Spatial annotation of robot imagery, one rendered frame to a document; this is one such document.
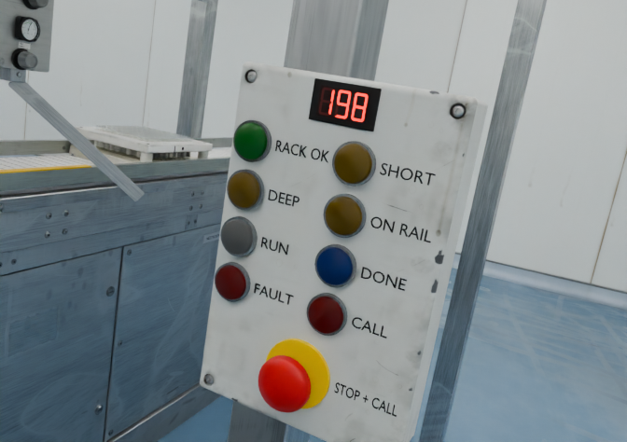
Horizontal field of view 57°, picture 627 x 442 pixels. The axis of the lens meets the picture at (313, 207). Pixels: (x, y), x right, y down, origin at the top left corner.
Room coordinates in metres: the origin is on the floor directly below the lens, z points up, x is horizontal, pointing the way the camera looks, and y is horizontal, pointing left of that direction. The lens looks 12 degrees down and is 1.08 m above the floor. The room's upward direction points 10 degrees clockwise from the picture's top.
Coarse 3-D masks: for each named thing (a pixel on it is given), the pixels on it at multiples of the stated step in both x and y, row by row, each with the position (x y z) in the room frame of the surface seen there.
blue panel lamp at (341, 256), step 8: (328, 248) 0.38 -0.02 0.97; (336, 248) 0.38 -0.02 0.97; (320, 256) 0.38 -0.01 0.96; (328, 256) 0.38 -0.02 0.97; (336, 256) 0.38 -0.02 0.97; (344, 256) 0.38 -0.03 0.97; (320, 264) 0.38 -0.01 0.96; (328, 264) 0.38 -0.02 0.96; (336, 264) 0.38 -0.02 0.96; (344, 264) 0.38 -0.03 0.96; (352, 264) 0.38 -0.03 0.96; (320, 272) 0.38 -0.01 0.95; (328, 272) 0.38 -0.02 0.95; (336, 272) 0.38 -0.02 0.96; (344, 272) 0.38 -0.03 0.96; (328, 280) 0.38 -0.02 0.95; (336, 280) 0.38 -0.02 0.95; (344, 280) 0.38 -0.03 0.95
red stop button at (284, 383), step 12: (276, 360) 0.37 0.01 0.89; (288, 360) 0.37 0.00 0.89; (264, 372) 0.37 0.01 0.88; (276, 372) 0.37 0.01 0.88; (288, 372) 0.36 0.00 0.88; (300, 372) 0.37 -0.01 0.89; (264, 384) 0.37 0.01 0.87; (276, 384) 0.37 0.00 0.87; (288, 384) 0.36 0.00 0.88; (300, 384) 0.36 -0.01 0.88; (264, 396) 0.37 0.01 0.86; (276, 396) 0.37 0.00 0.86; (288, 396) 0.36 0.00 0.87; (300, 396) 0.36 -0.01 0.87; (276, 408) 0.37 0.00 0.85; (288, 408) 0.36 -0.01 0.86
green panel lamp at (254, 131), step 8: (240, 128) 0.42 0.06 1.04; (248, 128) 0.41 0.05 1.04; (256, 128) 0.41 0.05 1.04; (240, 136) 0.42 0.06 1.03; (248, 136) 0.41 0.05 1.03; (256, 136) 0.41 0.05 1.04; (264, 136) 0.41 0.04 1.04; (240, 144) 0.41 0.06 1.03; (248, 144) 0.41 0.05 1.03; (256, 144) 0.41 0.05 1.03; (264, 144) 0.41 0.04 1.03; (240, 152) 0.42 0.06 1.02; (248, 152) 0.41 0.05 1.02; (256, 152) 0.41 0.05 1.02
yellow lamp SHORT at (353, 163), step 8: (352, 144) 0.38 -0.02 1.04; (344, 152) 0.38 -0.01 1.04; (352, 152) 0.38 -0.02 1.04; (360, 152) 0.38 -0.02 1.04; (368, 152) 0.38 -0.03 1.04; (336, 160) 0.38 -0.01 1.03; (344, 160) 0.38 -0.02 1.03; (352, 160) 0.38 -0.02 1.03; (360, 160) 0.38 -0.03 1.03; (368, 160) 0.38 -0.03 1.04; (336, 168) 0.38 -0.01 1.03; (344, 168) 0.38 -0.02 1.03; (352, 168) 0.38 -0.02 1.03; (360, 168) 0.38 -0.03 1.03; (368, 168) 0.38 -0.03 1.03; (344, 176) 0.38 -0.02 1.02; (352, 176) 0.38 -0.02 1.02; (360, 176) 0.38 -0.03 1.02
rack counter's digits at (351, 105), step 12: (324, 96) 0.40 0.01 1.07; (336, 96) 0.39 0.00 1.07; (348, 96) 0.39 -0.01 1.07; (360, 96) 0.39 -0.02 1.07; (324, 108) 0.40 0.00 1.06; (336, 108) 0.39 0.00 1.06; (348, 108) 0.39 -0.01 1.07; (360, 108) 0.38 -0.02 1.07; (348, 120) 0.39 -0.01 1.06; (360, 120) 0.38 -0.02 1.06
